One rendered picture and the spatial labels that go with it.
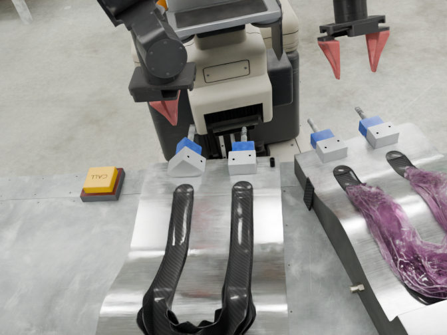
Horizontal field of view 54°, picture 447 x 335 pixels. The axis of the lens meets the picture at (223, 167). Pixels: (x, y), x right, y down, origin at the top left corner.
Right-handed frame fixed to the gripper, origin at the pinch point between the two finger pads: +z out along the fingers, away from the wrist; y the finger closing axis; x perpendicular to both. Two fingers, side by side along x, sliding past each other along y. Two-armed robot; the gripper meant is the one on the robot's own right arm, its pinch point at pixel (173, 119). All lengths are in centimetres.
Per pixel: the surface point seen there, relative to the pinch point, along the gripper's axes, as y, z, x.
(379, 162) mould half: 36.8, 15.7, 2.5
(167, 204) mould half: -2.8, 12.7, -8.5
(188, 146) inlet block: 0.4, 9.3, 3.1
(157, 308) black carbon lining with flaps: -0.7, 10.9, -29.5
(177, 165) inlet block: -0.9, 9.0, -2.3
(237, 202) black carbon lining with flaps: 9.9, 13.1, -8.3
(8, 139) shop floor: -133, 99, 117
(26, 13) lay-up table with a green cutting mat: -171, 87, 253
